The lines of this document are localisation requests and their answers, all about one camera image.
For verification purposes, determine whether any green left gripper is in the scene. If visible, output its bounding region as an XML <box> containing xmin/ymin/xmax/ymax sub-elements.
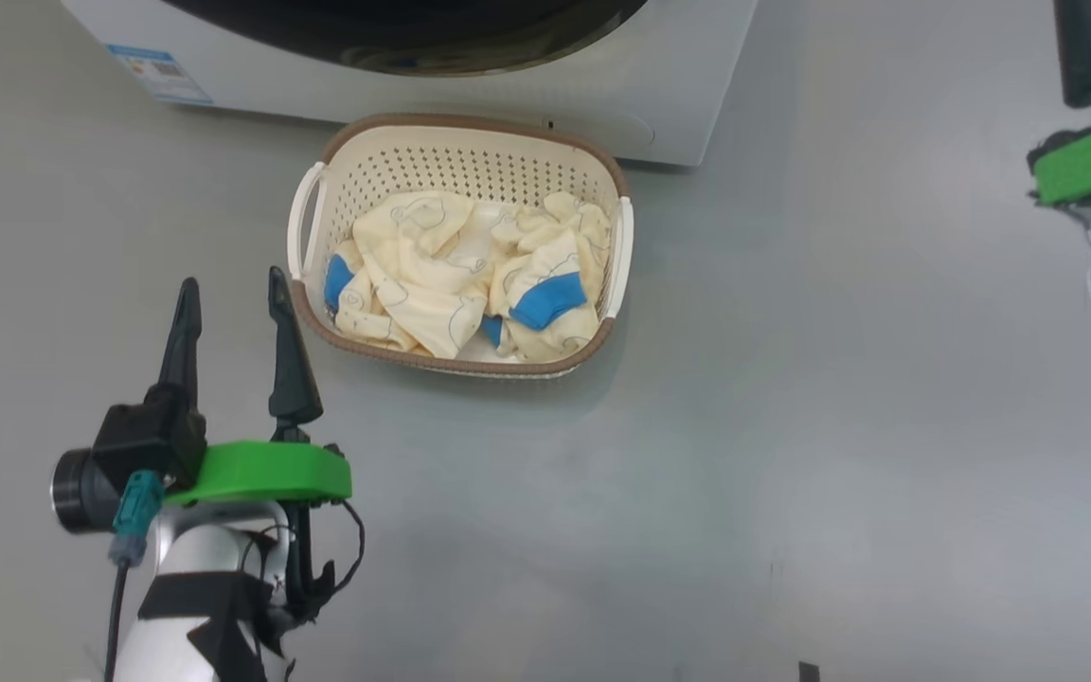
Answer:
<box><xmin>157</xmin><ymin>266</ymin><xmax>353</xmax><ymax>508</ymax></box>

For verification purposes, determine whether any cream clothing with blue cuffs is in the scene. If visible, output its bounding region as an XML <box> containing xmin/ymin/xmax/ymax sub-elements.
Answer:
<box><xmin>323</xmin><ymin>190</ymin><xmax>615</xmax><ymax>363</ymax></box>

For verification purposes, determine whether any cream perforated laundry basket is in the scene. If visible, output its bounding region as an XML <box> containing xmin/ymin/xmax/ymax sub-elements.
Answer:
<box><xmin>286</xmin><ymin>114</ymin><xmax>635</xmax><ymax>380</ymax></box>

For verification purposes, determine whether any white front-load washing machine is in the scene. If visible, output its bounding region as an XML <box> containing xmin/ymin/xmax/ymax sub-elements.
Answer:
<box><xmin>61</xmin><ymin>0</ymin><xmax>760</xmax><ymax>168</ymax></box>

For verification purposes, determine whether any blue energy label sticker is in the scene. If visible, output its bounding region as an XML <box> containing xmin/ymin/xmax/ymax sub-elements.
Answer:
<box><xmin>107</xmin><ymin>44</ymin><xmax>215</xmax><ymax>106</ymax></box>

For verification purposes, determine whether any teal left camera cable plug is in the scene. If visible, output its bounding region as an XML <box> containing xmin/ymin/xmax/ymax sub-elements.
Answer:
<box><xmin>105</xmin><ymin>471</ymin><xmax>166</xmax><ymax>682</ymax></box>

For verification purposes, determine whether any thin black left gripper cable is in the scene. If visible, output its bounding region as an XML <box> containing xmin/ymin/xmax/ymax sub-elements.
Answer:
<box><xmin>285</xmin><ymin>497</ymin><xmax>367</xmax><ymax>626</ymax></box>

